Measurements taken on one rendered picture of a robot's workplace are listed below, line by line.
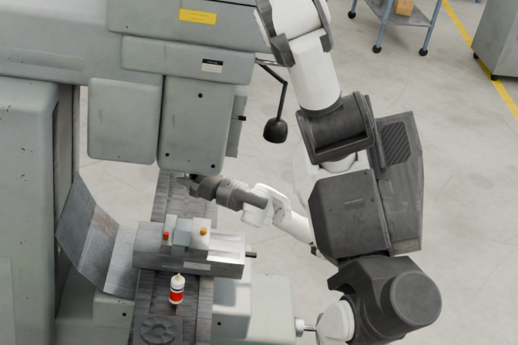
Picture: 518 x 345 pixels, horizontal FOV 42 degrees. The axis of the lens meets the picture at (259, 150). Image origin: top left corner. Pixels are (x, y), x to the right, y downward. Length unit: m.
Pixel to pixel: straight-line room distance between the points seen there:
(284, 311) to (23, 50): 1.24
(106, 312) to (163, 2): 1.04
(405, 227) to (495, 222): 3.00
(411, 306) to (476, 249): 2.84
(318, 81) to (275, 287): 1.28
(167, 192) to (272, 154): 2.05
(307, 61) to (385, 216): 0.42
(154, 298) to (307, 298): 1.52
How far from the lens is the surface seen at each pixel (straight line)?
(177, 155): 1.88
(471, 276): 4.01
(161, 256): 2.13
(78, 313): 2.32
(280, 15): 1.26
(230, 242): 2.20
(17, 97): 1.76
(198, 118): 1.81
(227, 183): 1.97
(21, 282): 2.10
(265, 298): 2.42
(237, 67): 1.71
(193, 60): 1.71
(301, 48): 1.26
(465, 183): 4.75
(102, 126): 1.84
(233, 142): 1.95
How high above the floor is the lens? 2.45
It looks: 33 degrees down
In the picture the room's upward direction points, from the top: 11 degrees clockwise
